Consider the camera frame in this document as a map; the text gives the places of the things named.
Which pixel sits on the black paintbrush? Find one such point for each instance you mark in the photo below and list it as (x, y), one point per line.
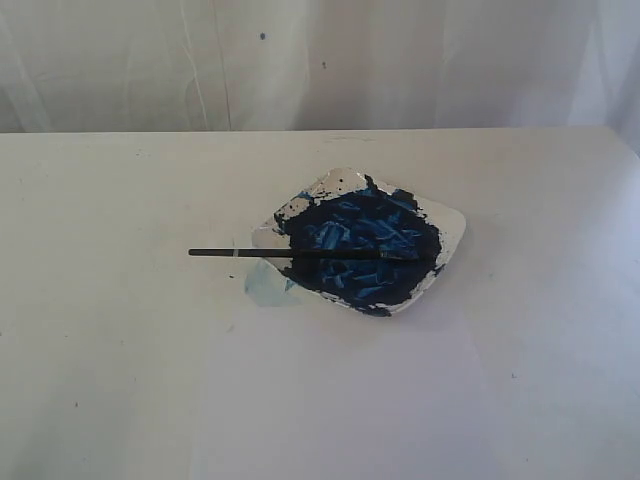
(304, 254)

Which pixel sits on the white plate with blue paint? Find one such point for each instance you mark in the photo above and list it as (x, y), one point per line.
(349, 210)

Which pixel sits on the white paper sheet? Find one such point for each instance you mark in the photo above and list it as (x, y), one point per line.
(504, 389)

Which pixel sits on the white backdrop cloth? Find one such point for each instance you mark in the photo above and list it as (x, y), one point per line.
(285, 65)

